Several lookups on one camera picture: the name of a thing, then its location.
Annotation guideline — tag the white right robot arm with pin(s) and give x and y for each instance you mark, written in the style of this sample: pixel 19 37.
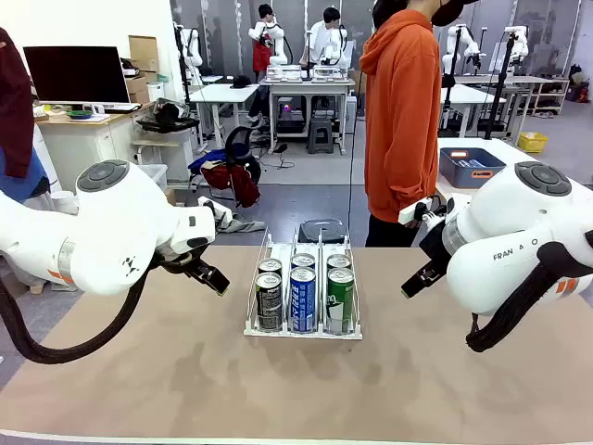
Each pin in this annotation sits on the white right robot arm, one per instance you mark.
pixel 500 218

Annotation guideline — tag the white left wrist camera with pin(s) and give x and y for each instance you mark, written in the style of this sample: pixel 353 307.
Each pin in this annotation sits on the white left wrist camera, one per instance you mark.
pixel 218 213

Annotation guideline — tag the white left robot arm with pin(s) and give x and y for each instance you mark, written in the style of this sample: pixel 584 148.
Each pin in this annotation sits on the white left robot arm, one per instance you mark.
pixel 116 222

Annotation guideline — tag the person with red apron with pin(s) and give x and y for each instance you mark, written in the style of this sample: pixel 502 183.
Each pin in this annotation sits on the person with red apron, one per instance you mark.
pixel 263 51

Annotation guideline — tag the green bowl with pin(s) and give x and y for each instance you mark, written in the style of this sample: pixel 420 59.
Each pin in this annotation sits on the green bowl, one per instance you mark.
pixel 79 114

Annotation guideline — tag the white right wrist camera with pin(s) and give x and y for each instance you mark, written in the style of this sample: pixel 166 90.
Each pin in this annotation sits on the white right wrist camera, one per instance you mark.
pixel 414 212

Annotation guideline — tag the blue Pocari Sweat can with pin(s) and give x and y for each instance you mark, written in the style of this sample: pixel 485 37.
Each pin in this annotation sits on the blue Pocari Sweat can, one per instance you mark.
pixel 470 162
pixel 302 301
pixel 303 260

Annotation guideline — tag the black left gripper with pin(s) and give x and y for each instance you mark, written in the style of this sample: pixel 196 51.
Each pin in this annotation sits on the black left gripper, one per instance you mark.
pixel 178 262

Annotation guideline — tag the grey plastic step stool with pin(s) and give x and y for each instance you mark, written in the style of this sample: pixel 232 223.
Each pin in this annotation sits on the grey plastic step stool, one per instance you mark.
pixel 320 134

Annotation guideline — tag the flat upright cardboard box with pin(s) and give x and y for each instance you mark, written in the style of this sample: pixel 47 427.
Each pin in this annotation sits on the flat upright cardboard box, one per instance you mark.
pixel 142 53

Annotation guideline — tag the white work table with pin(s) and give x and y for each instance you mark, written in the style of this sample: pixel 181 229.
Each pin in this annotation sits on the white work table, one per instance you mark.
pixel 222 92

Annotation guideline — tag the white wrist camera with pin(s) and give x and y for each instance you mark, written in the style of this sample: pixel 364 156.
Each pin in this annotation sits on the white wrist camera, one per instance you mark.
pixel 218 213
pixel 414 212

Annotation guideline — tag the dark grey plastic container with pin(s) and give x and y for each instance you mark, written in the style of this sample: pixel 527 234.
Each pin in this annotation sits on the dark grey plastic container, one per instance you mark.
pixel 322 230

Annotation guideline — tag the grey cloth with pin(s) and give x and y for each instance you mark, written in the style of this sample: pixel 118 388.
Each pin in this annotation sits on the grey cloth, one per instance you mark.
pixel 241 224

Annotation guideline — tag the wooden shelf workbench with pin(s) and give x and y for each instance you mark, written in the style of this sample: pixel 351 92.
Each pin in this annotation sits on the wooden shelf workbench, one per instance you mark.
pixel 533 83

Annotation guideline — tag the black computer monitor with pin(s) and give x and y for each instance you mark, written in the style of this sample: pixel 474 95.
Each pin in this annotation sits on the black computer monitor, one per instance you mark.
pixel 76 74

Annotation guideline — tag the white side table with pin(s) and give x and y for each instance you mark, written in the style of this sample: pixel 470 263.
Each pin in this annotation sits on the white side table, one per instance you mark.
pixel 509 150

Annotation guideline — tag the person in white shirt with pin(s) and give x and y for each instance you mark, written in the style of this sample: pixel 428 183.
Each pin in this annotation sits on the person in white shirt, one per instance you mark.
pixel 319 39

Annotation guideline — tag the red jacket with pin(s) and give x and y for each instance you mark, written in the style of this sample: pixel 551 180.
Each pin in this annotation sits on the red jacket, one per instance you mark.
pixel 231 183

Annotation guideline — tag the brown cardboard box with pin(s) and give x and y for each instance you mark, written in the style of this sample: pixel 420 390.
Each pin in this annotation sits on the brown cardboard box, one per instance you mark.
pixel 138 88

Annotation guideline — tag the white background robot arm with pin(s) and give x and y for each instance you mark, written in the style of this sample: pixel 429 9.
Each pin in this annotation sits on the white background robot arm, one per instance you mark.
pixel 279 44
pixel 470 44
pixel 334 48
pixel 194 46
pixel 520 46

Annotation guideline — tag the yellow plastic crate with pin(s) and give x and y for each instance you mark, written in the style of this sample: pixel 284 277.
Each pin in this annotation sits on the yellow plastic crate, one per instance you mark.
pixel 533 143

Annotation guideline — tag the white robot workbench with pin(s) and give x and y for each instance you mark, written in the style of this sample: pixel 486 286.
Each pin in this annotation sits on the white robot workbench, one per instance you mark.
pixel 306 83

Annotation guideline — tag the person's right hand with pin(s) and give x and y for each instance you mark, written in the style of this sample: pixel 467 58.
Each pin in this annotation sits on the person's right hand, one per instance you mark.
pixel 412 225

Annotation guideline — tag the black office chair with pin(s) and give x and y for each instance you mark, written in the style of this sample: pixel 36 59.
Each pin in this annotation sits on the black office chair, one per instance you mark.
pixel 243 139

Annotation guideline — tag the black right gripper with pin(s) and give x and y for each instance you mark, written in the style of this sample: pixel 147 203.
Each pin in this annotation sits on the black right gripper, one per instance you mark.
pixel 437 245

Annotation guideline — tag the white office desk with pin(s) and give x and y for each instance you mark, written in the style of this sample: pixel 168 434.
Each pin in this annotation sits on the white office desk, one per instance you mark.
pixel 83 139

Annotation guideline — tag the black tripod stand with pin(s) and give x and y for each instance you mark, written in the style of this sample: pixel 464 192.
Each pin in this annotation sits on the black tripod stand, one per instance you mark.
pixel 450 83
pixel 499 92

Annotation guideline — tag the black Pepsi can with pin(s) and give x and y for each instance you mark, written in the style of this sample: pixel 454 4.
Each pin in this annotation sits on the black Pepsi can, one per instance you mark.
pixel 269 265
pixel 268 301

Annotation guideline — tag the person's right forearm orange sleeve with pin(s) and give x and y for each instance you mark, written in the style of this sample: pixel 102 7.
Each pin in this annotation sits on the person's right forearm orange sleeve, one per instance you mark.
pixel 417 185

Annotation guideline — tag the green soda can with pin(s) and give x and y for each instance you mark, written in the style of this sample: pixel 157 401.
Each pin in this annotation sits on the green soda can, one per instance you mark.
pixel 340 301
pixel 339 260

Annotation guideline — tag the person in maroon top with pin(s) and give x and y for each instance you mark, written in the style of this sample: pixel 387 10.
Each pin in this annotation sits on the person in maroon top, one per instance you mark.
pixel 14 106

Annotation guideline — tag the person in orange hoodie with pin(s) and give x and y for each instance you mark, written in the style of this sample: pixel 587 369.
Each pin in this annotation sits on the person in orange hoodie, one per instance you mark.
pixel 398 116

